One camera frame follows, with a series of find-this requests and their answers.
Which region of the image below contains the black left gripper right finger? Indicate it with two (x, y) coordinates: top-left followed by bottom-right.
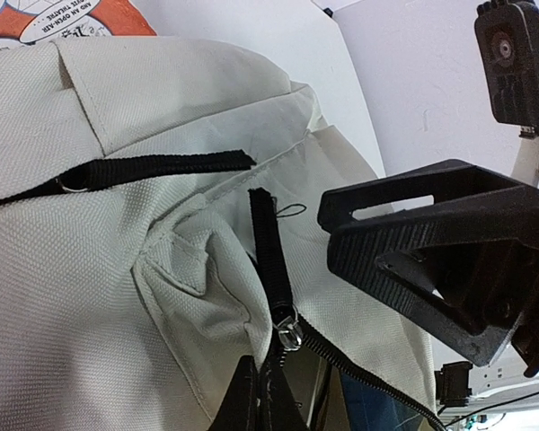
(262, 356), (308, 431)

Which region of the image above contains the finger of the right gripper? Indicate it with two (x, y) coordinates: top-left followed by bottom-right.
(317, 159), (518, 233)

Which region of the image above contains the orange comic book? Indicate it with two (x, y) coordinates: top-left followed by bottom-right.
(0, 0), (155, 45)

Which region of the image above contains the blue glasses case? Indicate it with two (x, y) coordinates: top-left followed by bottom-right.
(340, 374), (424, 431)

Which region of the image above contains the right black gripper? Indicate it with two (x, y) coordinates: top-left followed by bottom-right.
(327, 180), (539, 377)

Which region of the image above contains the beige canvas backpack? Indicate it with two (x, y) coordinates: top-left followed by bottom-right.
(0, 37), (442, 430)

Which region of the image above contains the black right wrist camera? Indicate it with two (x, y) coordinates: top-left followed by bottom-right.
(474, 1), (539, 136)

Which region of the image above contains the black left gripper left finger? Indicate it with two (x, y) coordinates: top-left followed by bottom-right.
(208, 356), (259, 431)

